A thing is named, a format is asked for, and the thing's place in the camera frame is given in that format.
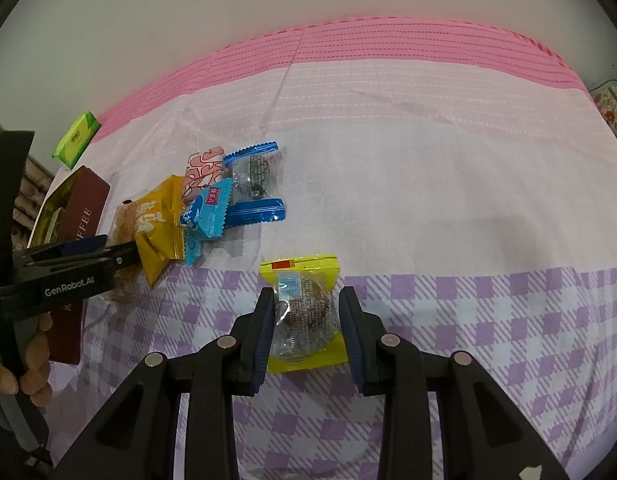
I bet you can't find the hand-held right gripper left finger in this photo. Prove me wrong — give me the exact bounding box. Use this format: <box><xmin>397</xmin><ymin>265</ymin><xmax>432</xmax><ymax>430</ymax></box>
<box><xmin>53</xmin><ymin>287</ymin><xmax>276</xmax><ymax>480</ymax></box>

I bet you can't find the light blue candy packet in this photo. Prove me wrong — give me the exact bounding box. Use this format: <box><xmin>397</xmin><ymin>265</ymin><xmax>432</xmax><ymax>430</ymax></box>
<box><xmin>180</xmin><ymin>178</ymin><xmax>234</xmax><ymax>267</ymax></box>

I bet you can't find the green tissue box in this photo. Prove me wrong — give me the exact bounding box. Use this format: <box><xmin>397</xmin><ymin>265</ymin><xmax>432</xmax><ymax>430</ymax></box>
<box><xmin>52</xmin><ymin>111</ymin><xmax>100</xmax><ymax>168</ymax></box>

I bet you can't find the pink patterned snack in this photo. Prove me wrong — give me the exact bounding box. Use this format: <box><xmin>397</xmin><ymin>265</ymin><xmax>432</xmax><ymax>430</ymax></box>
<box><xmin>182</xmin><ymin>146</ymin><xmax>226</xmax><ymax>206</ymax></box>

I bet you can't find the floral printed bag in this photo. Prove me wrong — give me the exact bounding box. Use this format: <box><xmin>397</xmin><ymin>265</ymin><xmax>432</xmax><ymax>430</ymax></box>
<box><xmin>589</xmin><ymin>77</ymin><xmax>617</xmax><ymax>153</ymax></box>

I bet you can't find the pink and purple checked tablecloth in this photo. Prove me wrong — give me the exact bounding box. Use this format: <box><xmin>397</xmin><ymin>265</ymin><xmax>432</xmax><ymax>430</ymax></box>
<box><xmin>26</xmin><ymin>16</ymin><xmax>617</xmax><ymax>480</ymax></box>

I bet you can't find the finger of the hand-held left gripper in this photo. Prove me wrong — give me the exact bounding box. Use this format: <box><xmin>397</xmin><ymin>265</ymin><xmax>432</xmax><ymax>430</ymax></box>
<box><xmin>26</xmin><ymin>234</ymin><xmax>109</xmax><ymax>267</ymax></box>
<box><xmin>33</xmin><ymin>241</ymin><xmax>140</xmax><ymax>282</ymax></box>

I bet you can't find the maroon and gold tin box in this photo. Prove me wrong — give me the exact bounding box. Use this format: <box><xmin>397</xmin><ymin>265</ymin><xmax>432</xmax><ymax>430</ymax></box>
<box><xmin>27</xmin><ymin>165</ymin><xmax>112</xmax><ymax>366</ymax></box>

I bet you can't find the yellow-orange snack packet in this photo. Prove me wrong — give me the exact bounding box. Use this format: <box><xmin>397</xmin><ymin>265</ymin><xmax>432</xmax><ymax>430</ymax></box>
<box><xmin>133</xmin><ymin>175</ymin><xmax>186</xmax><ymax>288</ymax></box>

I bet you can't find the clear packet of brown sticks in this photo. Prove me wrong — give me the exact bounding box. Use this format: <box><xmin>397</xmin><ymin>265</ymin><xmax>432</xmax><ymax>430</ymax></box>
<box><xmin>106</xmin><ymin>199</ymin><xmax>152</xmax><ymax>308</ymax></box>

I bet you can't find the person's left hand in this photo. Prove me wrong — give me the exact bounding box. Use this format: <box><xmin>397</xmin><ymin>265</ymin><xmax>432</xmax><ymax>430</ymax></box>
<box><xmin>0</xmin><ymin>312</ymin><xmax>54</xmax><ymax>408</ymax></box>

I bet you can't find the blue-edged clear cookie packet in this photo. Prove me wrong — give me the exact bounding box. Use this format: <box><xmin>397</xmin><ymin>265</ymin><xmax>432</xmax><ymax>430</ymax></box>
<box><xmin>222</xmin><ymin>141</ymin><xmax>288</xmax><ymax>228</ymax></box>

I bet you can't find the beige carved wooden frame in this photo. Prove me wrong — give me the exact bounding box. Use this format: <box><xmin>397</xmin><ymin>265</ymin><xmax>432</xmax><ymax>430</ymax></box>
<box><xmin>11</xmin><ymin>152</ymin><xmax>56</xmax><ymax>233</ymax></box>

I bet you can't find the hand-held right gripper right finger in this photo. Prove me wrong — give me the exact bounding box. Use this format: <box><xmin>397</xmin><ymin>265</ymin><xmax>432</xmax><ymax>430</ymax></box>
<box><xmin>339</xmin><ymin>286</ymin><xmax>572</xmax><ymax>480</ymax></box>

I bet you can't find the yellow-edged clear cookie packet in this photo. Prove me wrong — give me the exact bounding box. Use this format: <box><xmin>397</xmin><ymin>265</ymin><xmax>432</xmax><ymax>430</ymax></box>
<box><xmin>260</xmin><ymin>254</ymin><xmax>349</xmax><ymax>375</ymax></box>

